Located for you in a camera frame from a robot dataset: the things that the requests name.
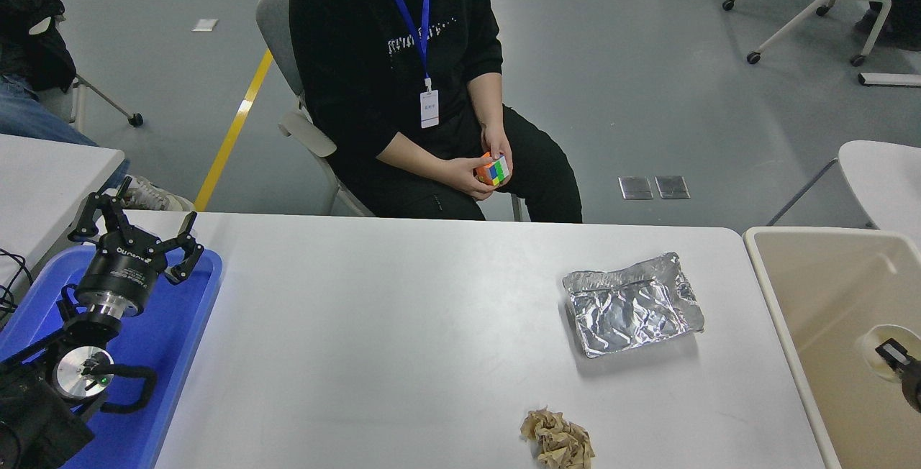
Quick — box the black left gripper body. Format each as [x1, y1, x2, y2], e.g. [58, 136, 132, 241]
[76, 232, 172, 308]

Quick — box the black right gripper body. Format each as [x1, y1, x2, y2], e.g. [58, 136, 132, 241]
[899, 358, 921, 412]

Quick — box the white paper cup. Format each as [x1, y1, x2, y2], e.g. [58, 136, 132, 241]
[856, 324, 921, 383]

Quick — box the silver foil tray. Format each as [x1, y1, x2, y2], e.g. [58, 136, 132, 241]
[562, 252, 706, 360]

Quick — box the colourful puzzle cube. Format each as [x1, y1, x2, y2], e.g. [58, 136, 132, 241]
[475, 152, 510, 188]

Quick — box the tan paper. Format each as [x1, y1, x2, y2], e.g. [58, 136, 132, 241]
[520, 406, 596, 469]

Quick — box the person's right hand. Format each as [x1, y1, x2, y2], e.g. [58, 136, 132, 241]
[440, 158, 497, 201]

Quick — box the person's left hand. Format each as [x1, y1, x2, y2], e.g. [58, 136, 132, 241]
[479, 124, 514, 182]

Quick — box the white rectangular side table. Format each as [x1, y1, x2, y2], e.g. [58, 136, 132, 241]
[0, 134, 127, 290]

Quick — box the large pale plastic bin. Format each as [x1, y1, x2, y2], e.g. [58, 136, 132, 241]
[743, 226, 921, 469]

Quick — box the blue plastic tray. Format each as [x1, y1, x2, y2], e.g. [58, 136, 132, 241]
[0, 245, 224, 469]

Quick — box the person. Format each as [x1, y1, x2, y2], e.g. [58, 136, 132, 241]
[288, 0, 584, 224]
[848, 0, 921, 53]
[0, 0, 196, 212]

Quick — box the white round table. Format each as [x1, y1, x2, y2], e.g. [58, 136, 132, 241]
[766, 140, 921, 231]

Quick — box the white flat bar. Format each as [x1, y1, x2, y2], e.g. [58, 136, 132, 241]
[858, 72, 921, 87]

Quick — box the black cable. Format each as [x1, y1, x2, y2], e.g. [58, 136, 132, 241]
[0, 250, 33, 326]

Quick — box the white badge on blue lanyard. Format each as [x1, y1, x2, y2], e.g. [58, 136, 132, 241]
[380, 0, 440, 129]

